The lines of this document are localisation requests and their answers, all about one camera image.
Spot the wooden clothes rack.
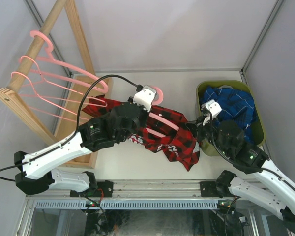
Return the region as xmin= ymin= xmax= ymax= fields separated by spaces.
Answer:
xmin=0 ymin=0 xmax=112 ymax=168

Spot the pink wire hanger grey shirt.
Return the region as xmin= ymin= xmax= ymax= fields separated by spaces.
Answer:
xmin=9 ymin=71 xmax=103 ymax=123

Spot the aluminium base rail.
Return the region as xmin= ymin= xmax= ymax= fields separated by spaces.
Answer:
xmin=95 ymin=178 xmax=268 ymax=200

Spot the black left camera cable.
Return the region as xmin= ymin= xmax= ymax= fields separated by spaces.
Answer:
xmin=0 ymin=74 xmax=143 ymax=182

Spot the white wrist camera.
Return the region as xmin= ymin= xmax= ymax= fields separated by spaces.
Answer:
xmin=133 ymin=85 xmax=157 ymax=112
xmin=201 ymin=99 xmax=222 ymax=126

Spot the red plaid shirt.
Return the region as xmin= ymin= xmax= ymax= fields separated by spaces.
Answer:
xmin=80 ymin=99 xmax=200 ymax=171

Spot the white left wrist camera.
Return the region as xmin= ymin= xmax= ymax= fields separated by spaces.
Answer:
xmin=133 ymin=85 xmax=157 ymax=112

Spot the pink plastic hanger red shirt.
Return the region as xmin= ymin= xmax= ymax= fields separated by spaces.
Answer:
xmin=142 ymin=85 xmax=182 ymax=139

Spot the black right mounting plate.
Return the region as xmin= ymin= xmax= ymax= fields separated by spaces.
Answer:
xmin=200 ymin=181 xmax=226 ymax=198

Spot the blue plaid shirt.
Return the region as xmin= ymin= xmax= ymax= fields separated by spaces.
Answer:
xmin=199 ymin=86 xmax=257 ymax=143

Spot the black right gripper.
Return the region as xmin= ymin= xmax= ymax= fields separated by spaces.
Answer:
xmin=186 ymin=113 xmax=230 ymax=156

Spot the green plastic basket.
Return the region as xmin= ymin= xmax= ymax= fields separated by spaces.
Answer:
xmin=196 ymin=80 xmax=265 ymax=146

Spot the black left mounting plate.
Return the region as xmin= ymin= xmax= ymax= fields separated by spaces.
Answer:
xmin=70 ymin=180 xmax=114 ymax=198

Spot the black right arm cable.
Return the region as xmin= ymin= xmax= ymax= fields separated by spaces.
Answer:
xmin=203 ymin=110 xmax=295 ymax=197

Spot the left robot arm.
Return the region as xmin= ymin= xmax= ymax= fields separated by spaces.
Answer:
xmin=14 ymin=102 xmax=151 ymax=197

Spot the grey slotted cable duct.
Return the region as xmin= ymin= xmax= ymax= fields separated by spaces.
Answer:
xmin=35 ymin=199 xmax=219 ymax=210

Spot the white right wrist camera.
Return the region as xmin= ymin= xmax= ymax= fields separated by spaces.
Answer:
xmin=201 ymin=99 xmax=222 ymax=126

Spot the pink plastic hanger blue shirt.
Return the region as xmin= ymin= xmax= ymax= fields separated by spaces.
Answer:
xmin=30 ymin=30 xmax=99 ymax=87

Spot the black mounting plate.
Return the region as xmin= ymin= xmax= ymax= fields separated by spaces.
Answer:
xmin=200 ymin=181 xmax=226 ymax=198
xmin=70 ymin=180 xmax=114 ymax=198

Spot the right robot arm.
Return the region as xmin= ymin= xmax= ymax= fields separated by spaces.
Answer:
xmin=186 ymin=117 xmax=295 ymax=234

